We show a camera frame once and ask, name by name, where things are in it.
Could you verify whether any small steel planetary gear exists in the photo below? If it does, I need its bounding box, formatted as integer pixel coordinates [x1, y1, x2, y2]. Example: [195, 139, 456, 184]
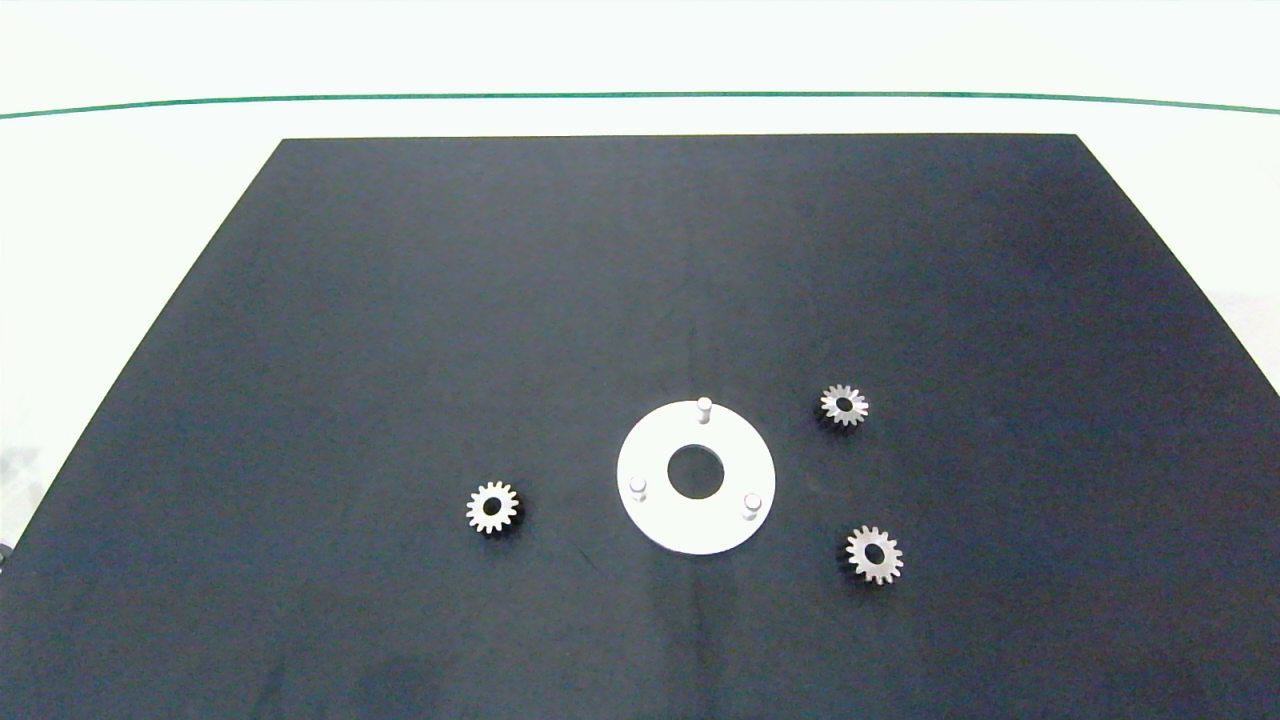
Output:
[820, 384, 871, 429]
[465, 481, 521, 537]
[846, 526, 905, 586]

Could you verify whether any round white carrier plate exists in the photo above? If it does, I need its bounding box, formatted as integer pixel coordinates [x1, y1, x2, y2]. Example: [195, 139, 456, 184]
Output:
[616, 397, 777, 556]

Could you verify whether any dark rectangular work mat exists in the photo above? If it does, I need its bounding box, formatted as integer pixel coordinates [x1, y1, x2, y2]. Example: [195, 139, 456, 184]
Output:
[0, 133, 1280, 720]

